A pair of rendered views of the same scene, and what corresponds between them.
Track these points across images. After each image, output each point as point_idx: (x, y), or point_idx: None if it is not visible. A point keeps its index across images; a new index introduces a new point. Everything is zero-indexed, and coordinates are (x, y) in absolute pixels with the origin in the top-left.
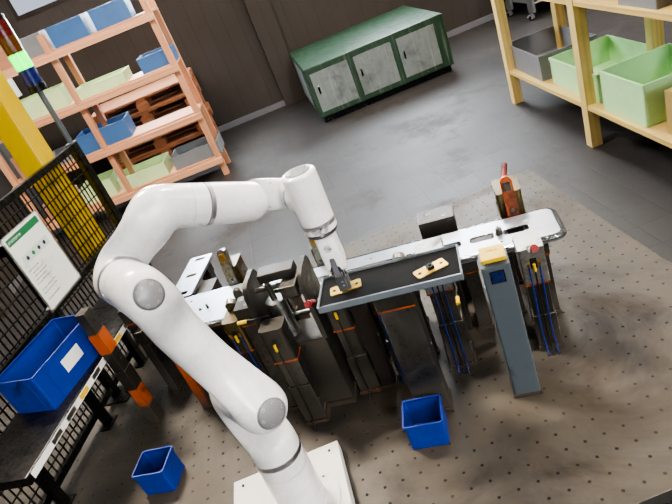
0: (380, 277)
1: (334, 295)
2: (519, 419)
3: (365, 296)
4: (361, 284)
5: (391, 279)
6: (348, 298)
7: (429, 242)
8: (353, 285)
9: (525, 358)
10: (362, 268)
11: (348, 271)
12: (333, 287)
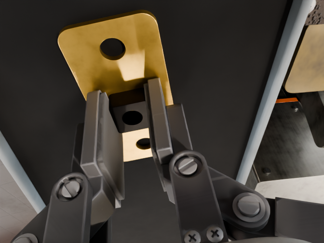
0: (155, 197)
1: (63, 53)
2: None
3: (24, 190)
4: (127, 160)
5: (128, 219)
6: (30, 124)
7: (316, 195)
8: (131, 135)
9: None
10: (249, 152)
11: (268, 104)
12: (155, 36)
